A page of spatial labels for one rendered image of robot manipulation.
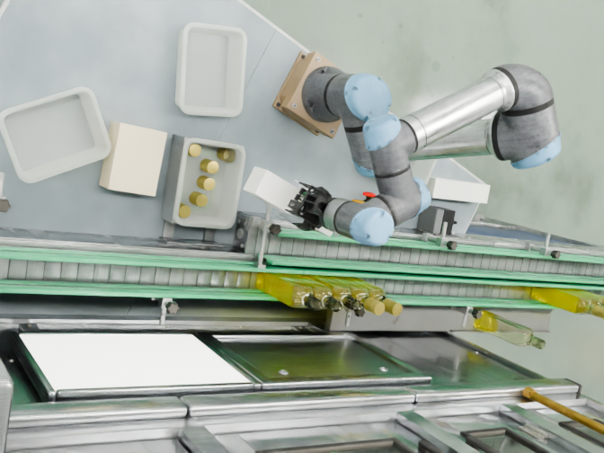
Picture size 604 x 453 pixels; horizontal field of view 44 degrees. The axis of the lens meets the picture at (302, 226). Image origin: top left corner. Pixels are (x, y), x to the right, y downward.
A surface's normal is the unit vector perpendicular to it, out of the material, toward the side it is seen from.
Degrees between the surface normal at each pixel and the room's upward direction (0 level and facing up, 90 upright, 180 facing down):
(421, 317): 0
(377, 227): 0
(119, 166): 0
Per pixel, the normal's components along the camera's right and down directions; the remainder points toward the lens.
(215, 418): 0.17, -0.98
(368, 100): 0.46, 0.07
